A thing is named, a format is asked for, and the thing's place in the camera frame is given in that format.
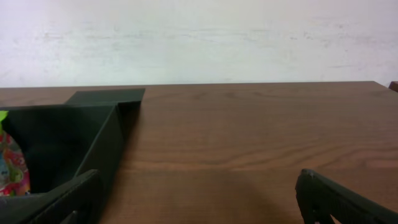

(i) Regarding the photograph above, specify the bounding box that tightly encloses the green Haribo gummy bag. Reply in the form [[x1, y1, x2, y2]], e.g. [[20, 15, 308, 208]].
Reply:
[[1, 111, 30, 196]]

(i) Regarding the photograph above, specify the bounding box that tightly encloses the black box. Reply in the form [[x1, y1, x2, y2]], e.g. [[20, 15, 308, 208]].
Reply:
[[1, 89, 145, 223]]

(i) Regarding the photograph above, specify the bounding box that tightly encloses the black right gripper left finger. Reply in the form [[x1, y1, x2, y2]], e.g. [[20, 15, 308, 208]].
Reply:
[[27, 170, 101, 223]]

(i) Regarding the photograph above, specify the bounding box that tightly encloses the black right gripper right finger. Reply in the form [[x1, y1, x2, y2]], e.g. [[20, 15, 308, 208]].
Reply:
[[295, 169, 397, 224]]

